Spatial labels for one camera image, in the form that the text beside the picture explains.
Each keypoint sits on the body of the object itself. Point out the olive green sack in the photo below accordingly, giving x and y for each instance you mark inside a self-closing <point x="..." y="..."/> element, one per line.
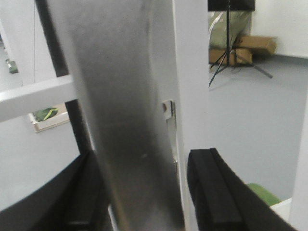
<point x="217" y="27"/>

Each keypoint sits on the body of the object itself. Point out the black tripod stand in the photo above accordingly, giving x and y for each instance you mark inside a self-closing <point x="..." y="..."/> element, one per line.
<point x="225" y="60"/>

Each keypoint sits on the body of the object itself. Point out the green cushion bag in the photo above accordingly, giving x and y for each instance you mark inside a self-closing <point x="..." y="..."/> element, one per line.
<point x="267" y="197"/>

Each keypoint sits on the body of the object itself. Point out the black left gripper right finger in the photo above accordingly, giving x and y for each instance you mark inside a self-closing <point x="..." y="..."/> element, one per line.
<point x="222" y="202"/>

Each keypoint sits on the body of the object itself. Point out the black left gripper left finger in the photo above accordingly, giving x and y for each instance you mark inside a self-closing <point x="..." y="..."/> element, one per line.
<point x="74" y="200"/>

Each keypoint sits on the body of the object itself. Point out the white sliding glass door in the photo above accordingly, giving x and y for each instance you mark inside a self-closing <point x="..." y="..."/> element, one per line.
<point x="184" y="99"/>

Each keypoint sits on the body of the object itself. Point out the brown cardboard box lower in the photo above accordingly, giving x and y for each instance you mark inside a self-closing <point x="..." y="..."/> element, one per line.
<point x="238" y="56"/>

